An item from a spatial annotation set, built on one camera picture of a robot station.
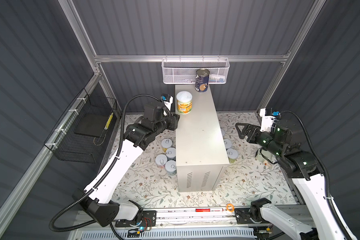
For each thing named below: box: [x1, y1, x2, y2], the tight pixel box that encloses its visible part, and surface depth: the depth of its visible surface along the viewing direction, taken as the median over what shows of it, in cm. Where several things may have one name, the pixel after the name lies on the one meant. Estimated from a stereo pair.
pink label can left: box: [155, 154, 168, 169], surface depth 90 cm
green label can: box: [227, 148, 239, 164], surface depth 93 cm
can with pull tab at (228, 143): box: [223, 139, 232, 149], surface depth 98 cm
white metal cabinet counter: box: [175, 84, 230, 193], surface depth 71 cm
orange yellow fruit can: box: [176, 90, 193, 115], surface depth 71 cm
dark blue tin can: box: [195, 68, 210, 93], surface depth 80 cm
